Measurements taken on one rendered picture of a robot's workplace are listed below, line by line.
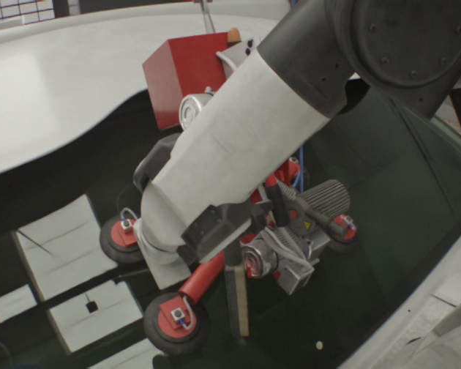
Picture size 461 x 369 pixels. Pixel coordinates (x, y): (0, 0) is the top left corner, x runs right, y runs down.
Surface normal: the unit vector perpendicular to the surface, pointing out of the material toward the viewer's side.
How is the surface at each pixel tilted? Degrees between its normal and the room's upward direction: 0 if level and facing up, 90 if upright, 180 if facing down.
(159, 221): 73
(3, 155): 21
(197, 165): 77
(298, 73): 84
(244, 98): 68
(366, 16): 99
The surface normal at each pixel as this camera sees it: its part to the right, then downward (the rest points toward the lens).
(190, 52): 0.51, 0.01
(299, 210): -0.82, 0.32
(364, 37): -0.02, 0.58
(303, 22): -0.68, -0.13
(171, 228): -0.35, 0.16
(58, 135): 0.11, -0.70
